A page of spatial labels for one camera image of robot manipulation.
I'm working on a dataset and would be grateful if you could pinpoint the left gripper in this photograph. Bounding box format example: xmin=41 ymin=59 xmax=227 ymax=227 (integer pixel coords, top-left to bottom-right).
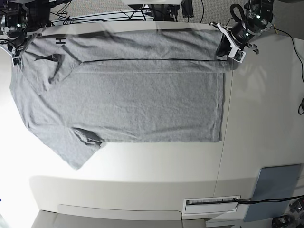
xmin=209 ymin=21 xmax=259 ymax=56

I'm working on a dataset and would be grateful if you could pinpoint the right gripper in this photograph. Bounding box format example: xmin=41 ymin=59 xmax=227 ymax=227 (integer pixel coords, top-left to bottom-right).
xmin=0 ymin=26 xmax=46 ymax=58

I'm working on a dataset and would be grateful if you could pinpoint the grey T-shirt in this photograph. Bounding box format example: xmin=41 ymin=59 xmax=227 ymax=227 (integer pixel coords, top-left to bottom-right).
xmin=10 ymin=30 xmax=230 ymax=169

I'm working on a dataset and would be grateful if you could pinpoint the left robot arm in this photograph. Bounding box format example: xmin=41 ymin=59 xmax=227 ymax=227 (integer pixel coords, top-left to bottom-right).
xmin=210 ymin=0 xmax=275 ymax=63

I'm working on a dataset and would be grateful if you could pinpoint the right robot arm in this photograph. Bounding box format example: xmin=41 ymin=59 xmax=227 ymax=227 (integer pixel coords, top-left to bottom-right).
xmin=0 ymin=0 xmax=51 ymax=59

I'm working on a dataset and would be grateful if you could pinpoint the grey-blue flat panel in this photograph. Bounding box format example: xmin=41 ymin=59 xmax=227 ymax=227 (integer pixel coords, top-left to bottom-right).
xmin=243 ymin=164 xmax=302 ymax=222

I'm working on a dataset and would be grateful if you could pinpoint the black device bottom right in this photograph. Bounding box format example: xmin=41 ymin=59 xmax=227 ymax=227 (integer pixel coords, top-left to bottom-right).
xmin=271 ymin=215 xmax=293 ymax=228

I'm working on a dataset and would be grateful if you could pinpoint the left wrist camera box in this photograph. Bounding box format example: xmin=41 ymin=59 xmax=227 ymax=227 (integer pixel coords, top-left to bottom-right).
xmin=228 ymin=47 xmax=246 ymax=63

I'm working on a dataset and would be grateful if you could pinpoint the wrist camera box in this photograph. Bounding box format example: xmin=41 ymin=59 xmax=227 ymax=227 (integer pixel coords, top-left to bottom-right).
xmin=228 ymin=47 xmax=246 ymax=63
xmin=12 ymin=56 xmax=22 ymax=67

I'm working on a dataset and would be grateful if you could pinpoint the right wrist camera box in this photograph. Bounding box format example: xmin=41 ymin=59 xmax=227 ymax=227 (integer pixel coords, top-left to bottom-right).
xmin=12 ymin=56 xmax=22 ymax=67

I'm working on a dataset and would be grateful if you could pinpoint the black cable right side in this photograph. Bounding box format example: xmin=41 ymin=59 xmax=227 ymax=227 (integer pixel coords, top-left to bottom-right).
xmin=225 ymin=17 xmax=304 ymax=84

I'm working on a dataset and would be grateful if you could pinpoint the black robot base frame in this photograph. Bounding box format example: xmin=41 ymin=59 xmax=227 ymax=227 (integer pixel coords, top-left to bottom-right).
xmin=128 ymin=4 xmax=180 ymax=22

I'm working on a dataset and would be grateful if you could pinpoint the black cable over panel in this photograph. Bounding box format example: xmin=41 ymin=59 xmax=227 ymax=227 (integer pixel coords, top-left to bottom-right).
xmin=233 ymin=196 xmax=304 ymax=205

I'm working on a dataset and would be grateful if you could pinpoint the white table cable grommet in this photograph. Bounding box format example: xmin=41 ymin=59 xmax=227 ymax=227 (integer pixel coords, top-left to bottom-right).
xmin=182 ymin=195 xmax=241 ymax=216

